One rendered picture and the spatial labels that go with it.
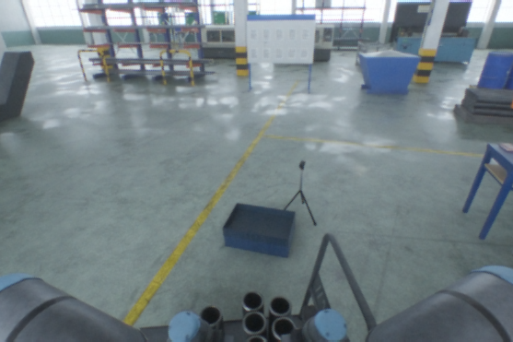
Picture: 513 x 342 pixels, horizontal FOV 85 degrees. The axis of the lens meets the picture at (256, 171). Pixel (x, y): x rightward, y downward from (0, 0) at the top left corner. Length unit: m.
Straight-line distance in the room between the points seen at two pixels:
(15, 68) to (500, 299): 8.53
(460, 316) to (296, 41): 8.05
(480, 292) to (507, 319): 0.04
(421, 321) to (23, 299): 0.54
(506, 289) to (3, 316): 0.67
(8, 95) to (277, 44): 6.46
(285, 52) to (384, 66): 2.60
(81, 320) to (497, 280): 0.58
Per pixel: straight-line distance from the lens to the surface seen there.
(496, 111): 7.24
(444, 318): 0.47
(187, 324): 1.00
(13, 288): 0.56
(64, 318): 0.48
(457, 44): 15.66
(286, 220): 2.79
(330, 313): 1.01
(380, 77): 8.46
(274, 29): 8.32
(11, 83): 8.44
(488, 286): 0.53
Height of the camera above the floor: 1.90
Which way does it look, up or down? 29 degrees down
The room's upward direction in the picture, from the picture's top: 1 degrees counter-clockwise
